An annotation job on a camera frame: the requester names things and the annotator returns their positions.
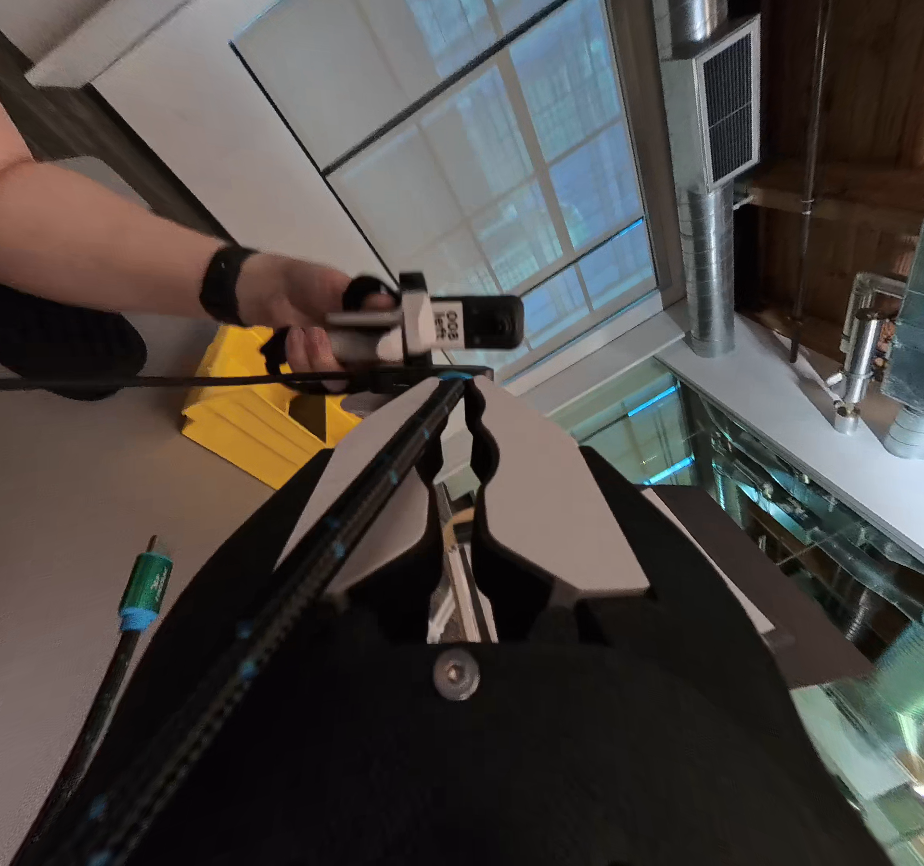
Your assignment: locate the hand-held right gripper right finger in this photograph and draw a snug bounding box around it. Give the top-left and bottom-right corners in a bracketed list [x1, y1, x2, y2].
[465, 381, 652, 637]

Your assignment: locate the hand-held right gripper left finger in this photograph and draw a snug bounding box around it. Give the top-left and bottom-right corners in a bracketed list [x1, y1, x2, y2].
[278, 384, 464, 611]

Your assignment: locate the black braided hdmi cable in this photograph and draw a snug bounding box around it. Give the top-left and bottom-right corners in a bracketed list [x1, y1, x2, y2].
[14, 369, 472, 866]

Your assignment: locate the black square hdmi adapter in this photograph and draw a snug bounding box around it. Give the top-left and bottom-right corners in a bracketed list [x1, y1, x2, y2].
[338, 366, 496, 395]

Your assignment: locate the black adapter cable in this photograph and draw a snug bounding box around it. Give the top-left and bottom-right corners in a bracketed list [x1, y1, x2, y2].
[0, 369, 349, 394]

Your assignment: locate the person's left forearm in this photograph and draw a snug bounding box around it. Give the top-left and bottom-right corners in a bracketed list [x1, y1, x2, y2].
[0, 104, 221, 320]

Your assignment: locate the person's left hand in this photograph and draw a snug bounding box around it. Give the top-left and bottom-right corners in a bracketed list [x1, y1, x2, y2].
[242, 253, 397, 375]

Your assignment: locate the yellow plastic floor sign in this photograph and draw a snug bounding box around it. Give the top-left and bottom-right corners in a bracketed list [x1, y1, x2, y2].
[180, 323, 363, 492]

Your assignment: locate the large gridded window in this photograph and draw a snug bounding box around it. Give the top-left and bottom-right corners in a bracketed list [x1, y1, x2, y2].
[230, 0, 687, 391]

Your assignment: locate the black wristband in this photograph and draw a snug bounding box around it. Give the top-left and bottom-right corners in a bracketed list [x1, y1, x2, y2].
[200, 245, 259, 327]

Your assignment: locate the dark grey board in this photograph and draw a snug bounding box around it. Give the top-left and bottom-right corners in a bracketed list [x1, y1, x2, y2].
[641, 484, 876, 691]

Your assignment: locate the person's dark clothing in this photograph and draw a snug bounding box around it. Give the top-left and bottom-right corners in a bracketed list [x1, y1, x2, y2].
[0, 285, 149, 401]

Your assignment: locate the white vent grille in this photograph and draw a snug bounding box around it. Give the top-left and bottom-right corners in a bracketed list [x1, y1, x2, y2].
[663, 13, 764, 193]

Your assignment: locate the shiny metal cylinder fixture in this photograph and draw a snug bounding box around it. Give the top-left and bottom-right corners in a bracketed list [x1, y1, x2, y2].
[825, 270, 909, 436]

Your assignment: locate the thin dark ceiling pipe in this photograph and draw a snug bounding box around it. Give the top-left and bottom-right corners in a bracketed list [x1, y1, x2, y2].
[789, 0, 836, 364]

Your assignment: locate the silver ventilation duct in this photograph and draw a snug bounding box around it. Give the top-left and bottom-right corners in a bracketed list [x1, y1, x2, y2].
[646, 0, 739, 359]

